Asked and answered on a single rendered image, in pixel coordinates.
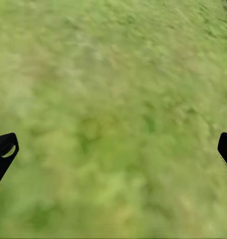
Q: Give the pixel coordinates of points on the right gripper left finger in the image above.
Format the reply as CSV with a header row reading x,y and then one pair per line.
x,y
8,150

